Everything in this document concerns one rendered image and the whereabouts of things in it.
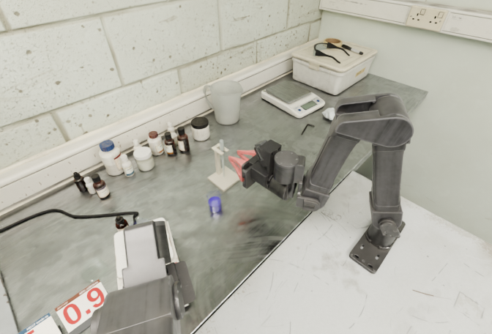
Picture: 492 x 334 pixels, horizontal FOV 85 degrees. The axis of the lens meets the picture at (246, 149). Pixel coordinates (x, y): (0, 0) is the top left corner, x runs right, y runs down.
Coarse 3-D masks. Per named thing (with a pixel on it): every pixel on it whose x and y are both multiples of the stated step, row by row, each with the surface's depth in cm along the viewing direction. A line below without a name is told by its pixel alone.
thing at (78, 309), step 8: (96, 288) 60; (80, 296) 58; (88, 296) 59; (96, 296) 59; (104, 296) 60; (72, 304) 57; (80, 304) 58; (88, 304) 58; (96, 304) 59; (64, 312) 56; (72, 312) 57; (80, 312) 57; (88, 312) 58; (64, 320) 56; (72, 320) 56; (80, 320) 57
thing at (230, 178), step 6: (216, 150) 81; (228, 150) 82; (216, 156) 85; (216, 162) 87; (216, 168) 89; (222, 168) 92; (228, 168) 92; (216, 174) 90; (222, 174) 90; (228, 174) 90; (234, 174) 90; (210, 180) 88; (216, 180) 88; (222, 180) 88; (228, 180) 88; (234, 180) 88; (222, 186) 86; (228, 186) 86
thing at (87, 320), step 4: (100, 284) 60; (104, 288) 60; (72, 296) 58; (56, 312) 56; (92, 312) 58; (60, 316) 56; (88, 316) 58; (84, 320) 57; (88, 320) 57; (64, 324) 56; (76, 324) 56; (80, 324) 57; (84, 324) 57; (88, 324) 57; (72, 328) 56; (76, 328) 56; (80, 328) 56; (84, 328) 56; (68, 332) 56; (72, 332) 56; (76, 332) 56; (80, 332) 56
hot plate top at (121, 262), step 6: (120, 234) 64; (168, 234) 64; (114, 240) 62; (120, 240) 62; (168, 240) 62; (114, 246) 61; (120, 246) 61; (120, 252) 60; (120, 258) 59; (120, 264) 58; (126, 264) 58; (120, 270) 57; (120, 276) 56
